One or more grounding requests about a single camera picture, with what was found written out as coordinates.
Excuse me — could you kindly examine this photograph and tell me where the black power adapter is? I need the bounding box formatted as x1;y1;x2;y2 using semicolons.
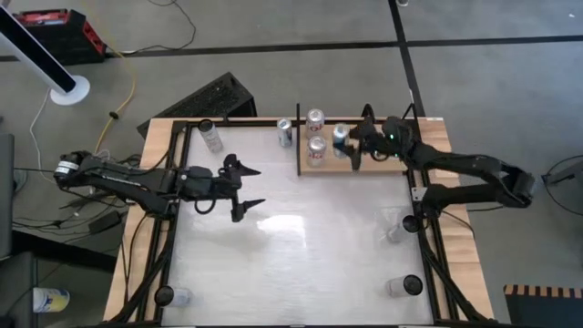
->
87;210;123;235

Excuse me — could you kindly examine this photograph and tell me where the black perforated box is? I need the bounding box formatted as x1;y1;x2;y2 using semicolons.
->
136;71;258;138

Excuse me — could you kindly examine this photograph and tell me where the wooden shelf board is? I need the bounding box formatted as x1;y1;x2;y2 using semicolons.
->
299;123;410;177

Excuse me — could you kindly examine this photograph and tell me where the white yellow blue canister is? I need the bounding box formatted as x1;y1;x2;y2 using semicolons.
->
32;287;71;314

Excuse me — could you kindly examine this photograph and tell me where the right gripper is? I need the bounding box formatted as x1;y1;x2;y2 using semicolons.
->
343;115;418;174

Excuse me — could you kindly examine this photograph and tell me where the blue silver Red Bull can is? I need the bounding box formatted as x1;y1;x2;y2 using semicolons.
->
276;117;294;149
331;123;351;159

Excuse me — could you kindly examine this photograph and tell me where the clear bottle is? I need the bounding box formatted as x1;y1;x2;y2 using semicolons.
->
153;284;192;308
198;118;224;154
386;214;423;244

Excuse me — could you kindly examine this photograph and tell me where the black floor cable tangle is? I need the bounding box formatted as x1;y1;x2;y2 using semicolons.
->
11;200;131;238

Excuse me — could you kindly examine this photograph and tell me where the yellow cable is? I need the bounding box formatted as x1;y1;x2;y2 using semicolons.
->
92;45;138;168

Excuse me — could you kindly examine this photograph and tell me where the grey panel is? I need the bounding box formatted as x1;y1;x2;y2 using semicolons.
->
0;133;15;260

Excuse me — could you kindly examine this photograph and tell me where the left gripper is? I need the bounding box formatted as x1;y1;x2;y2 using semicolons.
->
179;153;267;224

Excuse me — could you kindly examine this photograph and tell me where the red black toolbox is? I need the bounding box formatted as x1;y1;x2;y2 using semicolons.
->
12;8;109;66

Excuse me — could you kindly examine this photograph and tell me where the black metal shelf frame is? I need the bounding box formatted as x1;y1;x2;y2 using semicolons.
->
295;102;423;178

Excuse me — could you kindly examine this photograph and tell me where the black aluminium table frame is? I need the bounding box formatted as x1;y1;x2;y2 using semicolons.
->
108;117;496;328

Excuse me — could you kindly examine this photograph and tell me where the tall white black floor stand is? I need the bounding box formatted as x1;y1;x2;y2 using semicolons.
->
0;4;91;107

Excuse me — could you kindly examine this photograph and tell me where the black box orange striped edge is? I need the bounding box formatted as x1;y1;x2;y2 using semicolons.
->
502;283;583;328

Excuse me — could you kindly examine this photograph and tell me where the white glossy table sheet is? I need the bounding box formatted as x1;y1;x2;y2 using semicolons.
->
159;125;435;327

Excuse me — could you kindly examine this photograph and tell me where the black cable loop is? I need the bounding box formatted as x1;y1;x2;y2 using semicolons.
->
540;154;583;220

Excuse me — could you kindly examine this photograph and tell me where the thin black floor cable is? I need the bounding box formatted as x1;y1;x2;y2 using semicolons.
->
118;0;198;56

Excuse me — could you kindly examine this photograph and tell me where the white cable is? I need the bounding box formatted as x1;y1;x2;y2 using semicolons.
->
28;88;52;181

